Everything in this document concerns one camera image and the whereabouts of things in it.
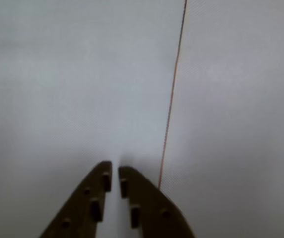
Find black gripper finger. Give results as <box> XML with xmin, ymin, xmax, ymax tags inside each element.
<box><xmin>118</xmin><ymin>165</ymin><xmax>197</xmax><ymax>238</ymax></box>
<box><xmin>39</xmin><ymin>160</ymin><xmax>113</xmax><ymax>238</ymax></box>

